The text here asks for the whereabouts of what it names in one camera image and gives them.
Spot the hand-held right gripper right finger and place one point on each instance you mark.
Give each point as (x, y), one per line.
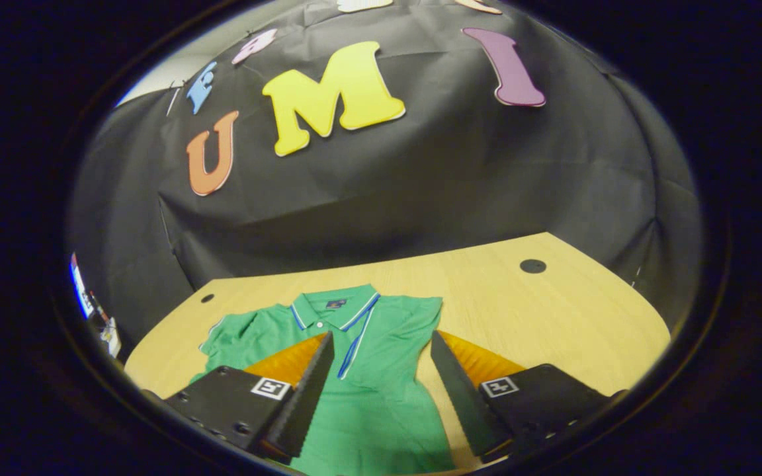
(464, 396)

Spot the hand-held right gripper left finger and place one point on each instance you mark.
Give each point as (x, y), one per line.
(301, 403)

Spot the green T-shirt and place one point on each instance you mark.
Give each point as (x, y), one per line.
(381, 396)

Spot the black backdrop cloth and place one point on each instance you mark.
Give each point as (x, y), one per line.
(421, 185)

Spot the white printed board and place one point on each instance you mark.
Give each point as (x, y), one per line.
(80, 284)

